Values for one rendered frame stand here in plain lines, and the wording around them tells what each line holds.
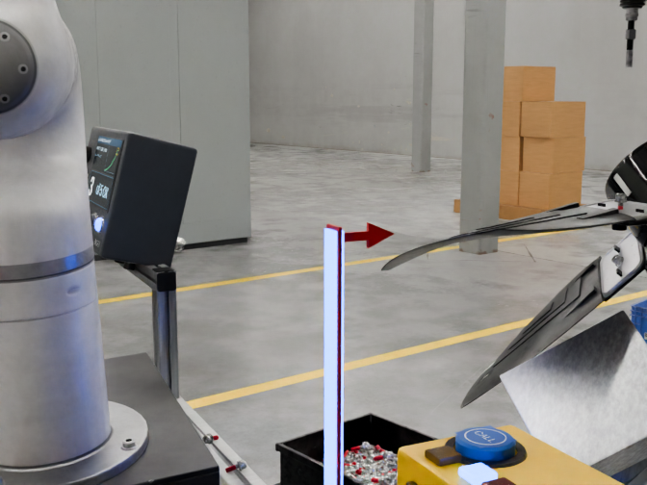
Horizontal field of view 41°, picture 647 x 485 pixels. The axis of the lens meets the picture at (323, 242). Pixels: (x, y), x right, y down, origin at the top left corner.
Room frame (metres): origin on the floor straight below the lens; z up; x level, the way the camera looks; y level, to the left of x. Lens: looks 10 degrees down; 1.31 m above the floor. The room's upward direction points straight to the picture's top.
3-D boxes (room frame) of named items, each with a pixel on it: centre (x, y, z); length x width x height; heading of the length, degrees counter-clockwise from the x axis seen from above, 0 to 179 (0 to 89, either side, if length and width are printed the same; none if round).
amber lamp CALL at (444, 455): (0.55, -0.08, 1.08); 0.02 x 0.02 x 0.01; 26
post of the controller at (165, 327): (1.26, 0.23, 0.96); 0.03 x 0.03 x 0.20; 26
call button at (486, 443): (0.56, -0.11, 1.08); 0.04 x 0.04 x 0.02
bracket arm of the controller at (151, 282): (1.35, 0.28, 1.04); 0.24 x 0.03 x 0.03; 26
